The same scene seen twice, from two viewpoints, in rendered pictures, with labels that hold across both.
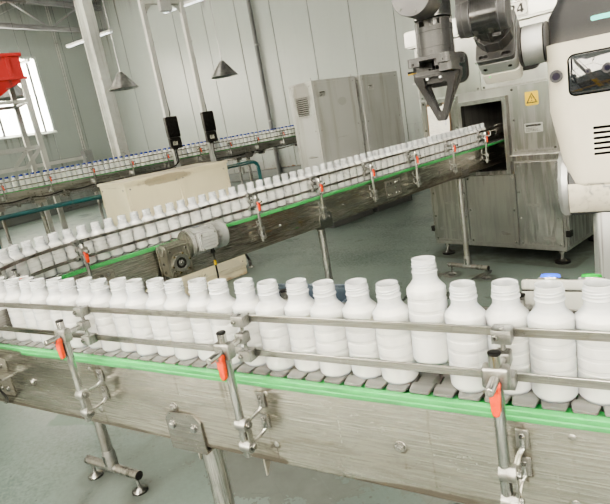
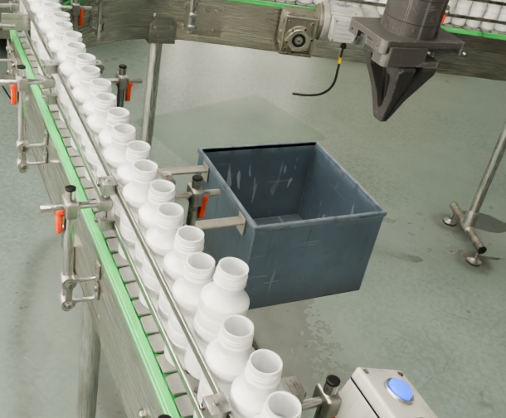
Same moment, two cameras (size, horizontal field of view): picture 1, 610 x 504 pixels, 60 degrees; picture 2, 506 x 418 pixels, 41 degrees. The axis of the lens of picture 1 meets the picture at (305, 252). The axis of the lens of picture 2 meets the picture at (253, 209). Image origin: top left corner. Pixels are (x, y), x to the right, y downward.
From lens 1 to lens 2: 0.57 m
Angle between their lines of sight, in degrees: 31
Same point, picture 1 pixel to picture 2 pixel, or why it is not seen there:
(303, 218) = (504, 60)
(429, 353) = (189, 362)
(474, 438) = not seen: outside the picture
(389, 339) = (172, 317)
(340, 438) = (123, 360)
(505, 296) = (250, 376)
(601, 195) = not seen: outside the picture
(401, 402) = (151, 380)
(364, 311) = (175, 270)
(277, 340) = (127, 230)
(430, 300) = (207, 315)
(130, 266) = (245, 13)
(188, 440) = not seen: hidden behind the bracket
